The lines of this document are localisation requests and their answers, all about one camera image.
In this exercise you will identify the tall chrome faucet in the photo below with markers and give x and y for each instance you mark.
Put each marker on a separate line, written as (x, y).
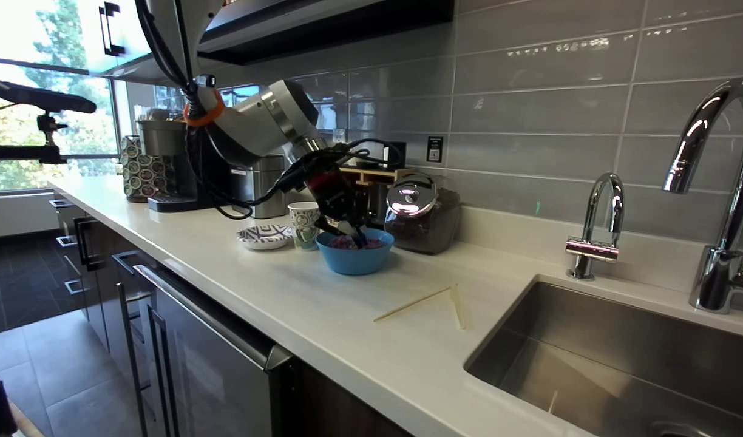
(727, 201)

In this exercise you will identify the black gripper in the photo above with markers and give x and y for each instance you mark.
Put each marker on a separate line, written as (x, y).
(326, 190)

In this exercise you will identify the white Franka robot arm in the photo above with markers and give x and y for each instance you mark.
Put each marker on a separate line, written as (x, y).
(266, 116)

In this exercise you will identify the white patterned mug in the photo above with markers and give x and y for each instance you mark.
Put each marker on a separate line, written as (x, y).
(301, 221)

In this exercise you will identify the metal canister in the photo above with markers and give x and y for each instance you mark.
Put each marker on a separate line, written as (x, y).
(259, 190)

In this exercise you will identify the black window bracket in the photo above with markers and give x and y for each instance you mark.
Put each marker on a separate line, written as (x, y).
(108, 28)

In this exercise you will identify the black camera on tripod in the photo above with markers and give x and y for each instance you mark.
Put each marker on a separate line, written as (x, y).
(39, 98)

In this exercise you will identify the blue plastic bowl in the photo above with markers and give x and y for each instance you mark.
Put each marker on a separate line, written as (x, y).
(355, 261)

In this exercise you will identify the small chrome faucet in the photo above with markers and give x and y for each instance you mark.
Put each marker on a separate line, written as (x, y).
(602, 190)

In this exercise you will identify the dark under-counter cabinets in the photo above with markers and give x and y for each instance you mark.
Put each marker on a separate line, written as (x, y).
(193, 354)

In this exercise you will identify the beads in blue bowl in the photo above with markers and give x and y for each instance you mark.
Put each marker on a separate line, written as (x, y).
(379, 241)

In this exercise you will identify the wooden coffee rack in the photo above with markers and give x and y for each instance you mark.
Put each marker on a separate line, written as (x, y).
(373, 172)

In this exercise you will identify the small black wall device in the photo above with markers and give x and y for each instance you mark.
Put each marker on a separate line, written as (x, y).
(435, 148)

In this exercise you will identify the steel sink basin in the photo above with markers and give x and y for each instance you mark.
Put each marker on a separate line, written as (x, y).
(629, 364)

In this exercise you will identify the dark upper cabinet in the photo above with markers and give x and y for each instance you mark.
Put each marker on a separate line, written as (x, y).
(323, 24)

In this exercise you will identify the patterned storage jar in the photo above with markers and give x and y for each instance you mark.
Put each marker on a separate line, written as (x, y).
(135, 172)

